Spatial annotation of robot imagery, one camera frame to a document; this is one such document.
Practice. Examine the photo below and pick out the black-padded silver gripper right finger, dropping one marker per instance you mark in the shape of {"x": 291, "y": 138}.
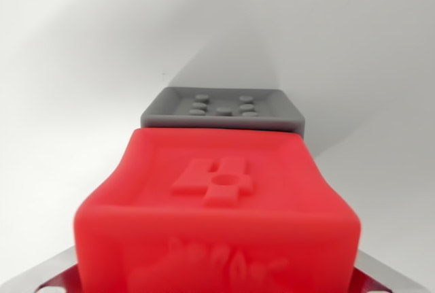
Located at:
{"x": 384, "y": 277}

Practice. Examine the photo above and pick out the black-padded silver gripper left finger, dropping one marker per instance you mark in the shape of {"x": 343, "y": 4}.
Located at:
{"x": 51, "y": 272}

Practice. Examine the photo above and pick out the red embossed cube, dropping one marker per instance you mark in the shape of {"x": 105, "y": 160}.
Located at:
{"x": 217, "y": 232}

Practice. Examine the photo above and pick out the grey studded cube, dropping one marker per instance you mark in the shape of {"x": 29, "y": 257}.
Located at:
{"x": 163, "y": 116}

